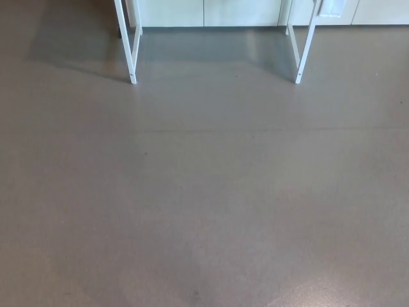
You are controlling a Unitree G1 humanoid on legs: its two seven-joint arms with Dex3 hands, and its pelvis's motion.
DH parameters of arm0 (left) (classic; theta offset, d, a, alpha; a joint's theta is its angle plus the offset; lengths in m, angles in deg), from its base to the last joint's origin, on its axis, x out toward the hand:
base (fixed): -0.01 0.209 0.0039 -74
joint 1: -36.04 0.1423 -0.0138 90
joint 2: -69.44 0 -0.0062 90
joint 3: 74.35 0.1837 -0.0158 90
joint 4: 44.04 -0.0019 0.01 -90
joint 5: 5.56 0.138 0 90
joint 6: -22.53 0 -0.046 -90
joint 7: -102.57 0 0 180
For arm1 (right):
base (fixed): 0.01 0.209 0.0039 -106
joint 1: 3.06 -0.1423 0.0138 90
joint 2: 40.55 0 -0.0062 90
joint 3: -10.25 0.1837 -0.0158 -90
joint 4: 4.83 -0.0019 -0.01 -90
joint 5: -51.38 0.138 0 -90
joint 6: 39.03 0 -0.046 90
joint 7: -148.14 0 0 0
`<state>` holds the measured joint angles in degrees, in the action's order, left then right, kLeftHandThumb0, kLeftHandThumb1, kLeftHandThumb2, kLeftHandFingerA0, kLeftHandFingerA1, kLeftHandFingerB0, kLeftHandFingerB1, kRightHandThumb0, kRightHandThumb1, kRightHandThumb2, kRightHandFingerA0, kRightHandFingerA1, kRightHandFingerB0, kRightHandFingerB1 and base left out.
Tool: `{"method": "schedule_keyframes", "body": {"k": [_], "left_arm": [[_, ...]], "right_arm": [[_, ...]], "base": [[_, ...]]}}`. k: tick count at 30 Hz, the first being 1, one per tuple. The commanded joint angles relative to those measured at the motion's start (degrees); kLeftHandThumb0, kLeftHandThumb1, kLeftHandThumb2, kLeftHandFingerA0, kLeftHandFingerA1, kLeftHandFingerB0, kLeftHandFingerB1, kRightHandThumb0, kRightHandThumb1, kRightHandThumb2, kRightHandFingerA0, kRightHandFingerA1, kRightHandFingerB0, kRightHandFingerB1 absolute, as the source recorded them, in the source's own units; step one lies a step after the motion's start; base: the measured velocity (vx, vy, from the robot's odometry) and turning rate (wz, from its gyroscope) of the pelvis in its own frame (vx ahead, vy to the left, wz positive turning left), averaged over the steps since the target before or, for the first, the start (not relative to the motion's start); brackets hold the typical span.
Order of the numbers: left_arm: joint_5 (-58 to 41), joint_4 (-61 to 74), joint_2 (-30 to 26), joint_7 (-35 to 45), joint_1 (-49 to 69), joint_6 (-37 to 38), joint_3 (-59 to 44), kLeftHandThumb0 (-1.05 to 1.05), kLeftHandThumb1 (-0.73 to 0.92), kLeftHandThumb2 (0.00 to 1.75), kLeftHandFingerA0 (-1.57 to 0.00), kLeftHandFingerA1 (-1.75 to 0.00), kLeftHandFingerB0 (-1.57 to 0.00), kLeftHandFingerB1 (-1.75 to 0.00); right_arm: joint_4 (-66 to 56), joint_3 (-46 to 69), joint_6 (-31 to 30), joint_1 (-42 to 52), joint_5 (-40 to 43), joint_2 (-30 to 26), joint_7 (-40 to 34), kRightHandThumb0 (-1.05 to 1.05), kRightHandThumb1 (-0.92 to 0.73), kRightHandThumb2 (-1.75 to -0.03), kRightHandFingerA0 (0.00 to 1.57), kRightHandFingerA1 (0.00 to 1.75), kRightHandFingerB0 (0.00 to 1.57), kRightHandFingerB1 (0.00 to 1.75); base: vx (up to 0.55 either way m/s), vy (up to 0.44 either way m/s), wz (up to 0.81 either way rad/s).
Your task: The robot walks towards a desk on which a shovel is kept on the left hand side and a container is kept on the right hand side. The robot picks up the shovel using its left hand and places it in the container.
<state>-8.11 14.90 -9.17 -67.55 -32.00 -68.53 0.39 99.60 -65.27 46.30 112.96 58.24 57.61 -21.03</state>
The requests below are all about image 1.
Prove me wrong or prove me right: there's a white cabinet with doors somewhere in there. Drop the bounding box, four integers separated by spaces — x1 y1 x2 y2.
126 0 409 28

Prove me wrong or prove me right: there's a white desk with metal frame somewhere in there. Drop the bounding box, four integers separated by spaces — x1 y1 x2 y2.
114 0 320 85

